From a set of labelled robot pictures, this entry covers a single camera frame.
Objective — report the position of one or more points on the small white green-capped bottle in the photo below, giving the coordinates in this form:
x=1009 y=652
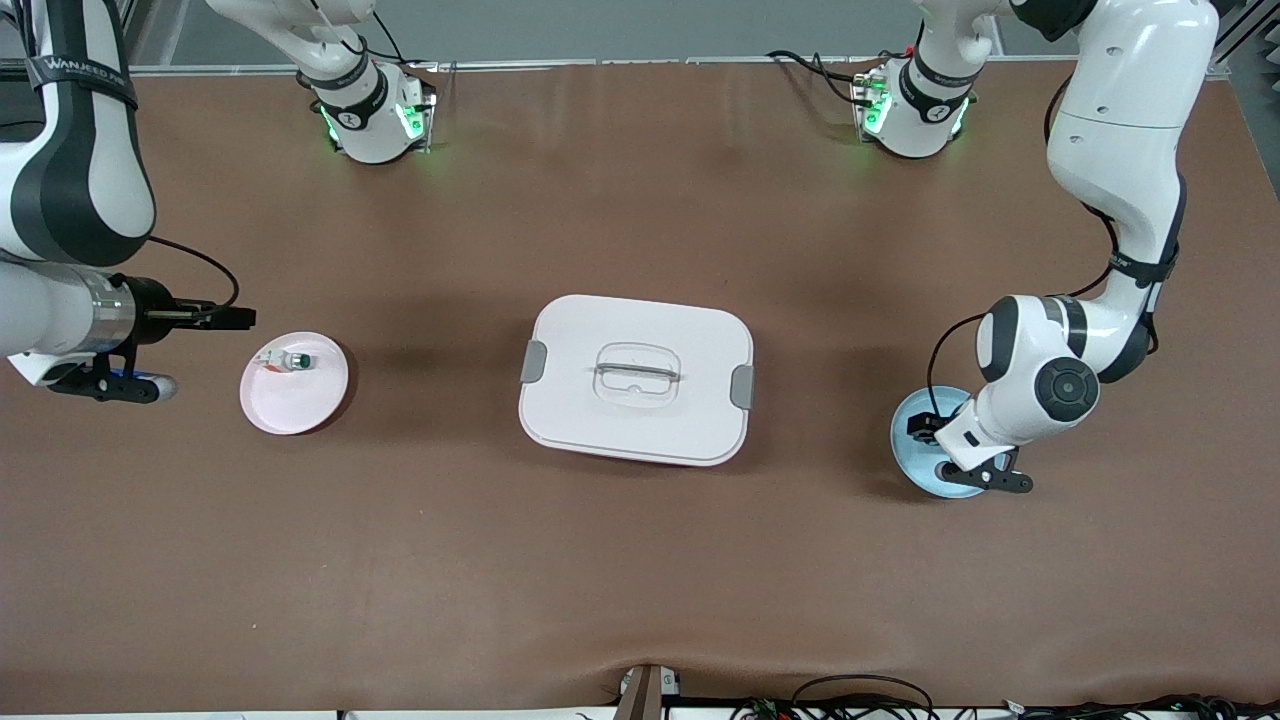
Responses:
x=290 y=360

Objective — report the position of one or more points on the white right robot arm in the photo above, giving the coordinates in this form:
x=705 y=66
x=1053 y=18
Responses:
x=120 y=190

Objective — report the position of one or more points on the pink round plate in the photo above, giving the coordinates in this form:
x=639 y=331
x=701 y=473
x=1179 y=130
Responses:
x=295 y=400

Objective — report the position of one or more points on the light blue round plate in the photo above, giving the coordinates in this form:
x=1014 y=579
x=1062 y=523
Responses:
x=915 y=465

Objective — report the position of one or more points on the white lidded storage box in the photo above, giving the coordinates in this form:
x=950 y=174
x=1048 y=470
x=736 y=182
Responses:
x=640 y=430

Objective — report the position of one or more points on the grey box latch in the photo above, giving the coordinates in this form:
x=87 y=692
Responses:
x=533 y=362
x=743 y=388

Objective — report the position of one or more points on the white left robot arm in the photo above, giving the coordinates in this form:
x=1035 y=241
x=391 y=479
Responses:
x=1120 y=150

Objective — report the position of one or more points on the brown camera mount bracket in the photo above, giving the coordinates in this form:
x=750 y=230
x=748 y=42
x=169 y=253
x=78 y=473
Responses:
x=645 y=695

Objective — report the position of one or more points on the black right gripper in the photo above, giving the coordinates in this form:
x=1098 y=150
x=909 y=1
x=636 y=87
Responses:
x=152 y=297

